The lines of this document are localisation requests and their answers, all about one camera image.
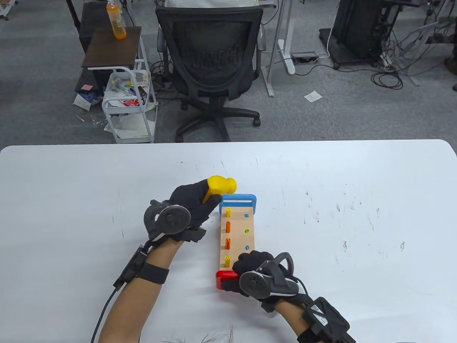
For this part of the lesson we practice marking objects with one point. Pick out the person's right hand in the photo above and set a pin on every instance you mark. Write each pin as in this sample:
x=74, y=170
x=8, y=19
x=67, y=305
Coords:
x=253, y=261

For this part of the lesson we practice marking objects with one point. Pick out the person's left hand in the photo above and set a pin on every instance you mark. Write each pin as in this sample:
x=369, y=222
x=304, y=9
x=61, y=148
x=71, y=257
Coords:
x=192, y=196

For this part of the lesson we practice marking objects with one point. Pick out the rainbow wooden hammer bench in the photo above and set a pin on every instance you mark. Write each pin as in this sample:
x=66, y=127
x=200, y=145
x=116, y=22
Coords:
x=237, y=232

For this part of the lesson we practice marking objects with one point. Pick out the yellow plastic toy hammer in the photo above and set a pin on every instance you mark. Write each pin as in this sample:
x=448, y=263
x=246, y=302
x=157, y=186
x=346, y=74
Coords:
x=223, y=184

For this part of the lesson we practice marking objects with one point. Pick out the person's right forearm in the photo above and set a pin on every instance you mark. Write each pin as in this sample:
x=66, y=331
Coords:
x=291, y=318

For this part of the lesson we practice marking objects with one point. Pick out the person's left forearm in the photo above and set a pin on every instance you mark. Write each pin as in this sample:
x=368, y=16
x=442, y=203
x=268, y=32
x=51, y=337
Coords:
x=135, y=307

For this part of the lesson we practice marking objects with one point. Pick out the black tracking controller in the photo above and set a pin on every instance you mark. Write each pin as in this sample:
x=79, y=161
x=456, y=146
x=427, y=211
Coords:
x=264, y=282
x=167, y=218

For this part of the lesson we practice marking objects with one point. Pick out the white metal utility cart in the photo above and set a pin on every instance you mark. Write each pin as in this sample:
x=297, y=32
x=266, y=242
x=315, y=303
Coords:
x=128, y=107

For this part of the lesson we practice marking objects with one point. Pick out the white and blue box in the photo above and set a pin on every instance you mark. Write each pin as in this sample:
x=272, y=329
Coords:
x=84, y=102

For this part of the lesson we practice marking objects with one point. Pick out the black mesh office chair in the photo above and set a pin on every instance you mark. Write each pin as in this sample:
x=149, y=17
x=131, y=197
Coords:
x=210, y=46

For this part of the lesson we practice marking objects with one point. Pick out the white paper sheet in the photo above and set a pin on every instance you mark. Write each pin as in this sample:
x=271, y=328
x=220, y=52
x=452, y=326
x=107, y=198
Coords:
x=313, y=96

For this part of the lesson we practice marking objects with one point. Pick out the brown wooden side table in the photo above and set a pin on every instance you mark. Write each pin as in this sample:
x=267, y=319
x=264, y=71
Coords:
x=112, y=48

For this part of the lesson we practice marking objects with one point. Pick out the black power strip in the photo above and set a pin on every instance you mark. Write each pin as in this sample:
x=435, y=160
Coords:
x=304, y=57

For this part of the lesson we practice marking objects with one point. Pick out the orange juice bottle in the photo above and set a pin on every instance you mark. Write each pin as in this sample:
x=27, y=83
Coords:
x=117, y=21

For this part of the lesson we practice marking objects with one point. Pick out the black cabinet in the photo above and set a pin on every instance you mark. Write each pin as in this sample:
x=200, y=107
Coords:
x=89, y=21

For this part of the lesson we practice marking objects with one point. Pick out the black equipment cart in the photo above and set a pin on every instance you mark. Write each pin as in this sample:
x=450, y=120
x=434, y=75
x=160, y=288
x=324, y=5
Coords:
x=357, y=32

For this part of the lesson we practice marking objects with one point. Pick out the white desk leg frame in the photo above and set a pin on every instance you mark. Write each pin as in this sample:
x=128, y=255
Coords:
x=284, y=46

